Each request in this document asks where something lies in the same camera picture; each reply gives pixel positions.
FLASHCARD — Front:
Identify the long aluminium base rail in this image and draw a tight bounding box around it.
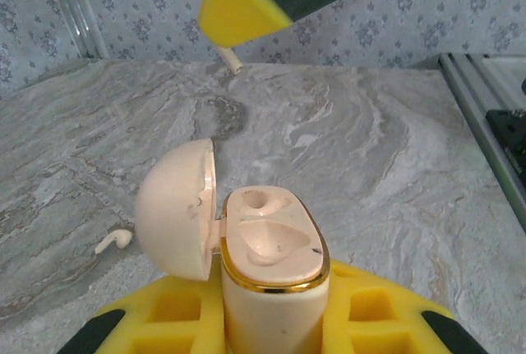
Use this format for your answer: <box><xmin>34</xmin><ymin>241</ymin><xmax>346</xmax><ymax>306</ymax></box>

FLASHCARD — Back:
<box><xmin>437</xmin><ymin>53</ymin><xmax>526</xmax><ymax>228</ymax></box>

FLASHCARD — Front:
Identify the beige earbud charging case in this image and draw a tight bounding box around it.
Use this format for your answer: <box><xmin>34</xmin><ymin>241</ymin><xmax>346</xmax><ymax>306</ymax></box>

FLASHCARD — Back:
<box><xmin>134</xmin><ymin>136</ymin><xmax>331</xmax><ymax>354</ymax></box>

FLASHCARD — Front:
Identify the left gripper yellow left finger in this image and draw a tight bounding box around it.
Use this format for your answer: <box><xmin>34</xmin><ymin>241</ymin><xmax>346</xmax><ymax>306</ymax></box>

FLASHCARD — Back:
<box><xmin>61</xmin><ymin>274</ymin><xmax>227</xmax><ymax>354</ymax></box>

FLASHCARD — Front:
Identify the aluminium frame post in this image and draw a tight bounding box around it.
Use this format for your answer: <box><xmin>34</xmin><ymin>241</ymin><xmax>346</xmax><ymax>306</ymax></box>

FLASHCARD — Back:
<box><xmin>43</xmin><ymin>0</ymin><xmax>110</xmax><ymax>59</ymax></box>

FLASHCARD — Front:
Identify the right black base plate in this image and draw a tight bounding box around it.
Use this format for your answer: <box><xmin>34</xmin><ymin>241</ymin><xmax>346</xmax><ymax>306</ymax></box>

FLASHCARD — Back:
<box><xmin>486</xmin><ymin>109</ymin><xmax>526</xmax><ymax>177</ymax></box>

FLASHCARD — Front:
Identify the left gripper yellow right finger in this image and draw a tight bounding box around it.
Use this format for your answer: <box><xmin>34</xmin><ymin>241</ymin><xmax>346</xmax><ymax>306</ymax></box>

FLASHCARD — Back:
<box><xmin>320</xmin><ymin>258</ymin><xmax>480</xmax><ymax>354</ymax></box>

